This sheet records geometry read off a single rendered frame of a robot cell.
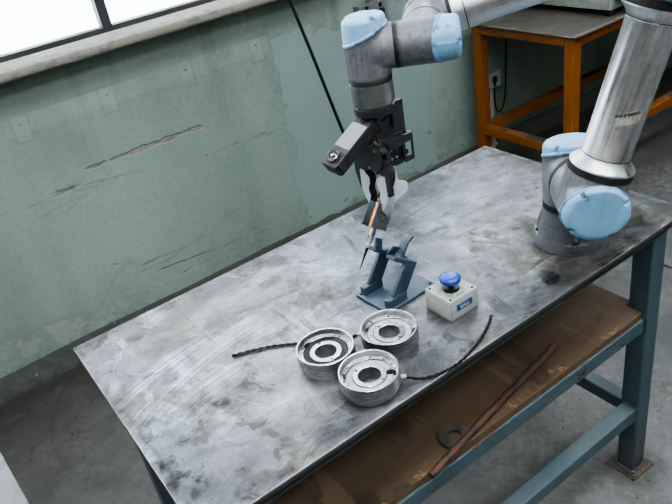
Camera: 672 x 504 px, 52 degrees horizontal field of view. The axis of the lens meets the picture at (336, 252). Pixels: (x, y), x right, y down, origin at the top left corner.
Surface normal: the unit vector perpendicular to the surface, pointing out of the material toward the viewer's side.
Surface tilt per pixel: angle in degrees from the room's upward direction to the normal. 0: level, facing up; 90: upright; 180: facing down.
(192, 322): 0
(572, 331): 0
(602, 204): 97
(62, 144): 90
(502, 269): 0
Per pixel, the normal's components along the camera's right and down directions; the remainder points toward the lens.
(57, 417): -0.15, -0.84
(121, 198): 0.58, 0.34
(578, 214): -0.08, 0.63
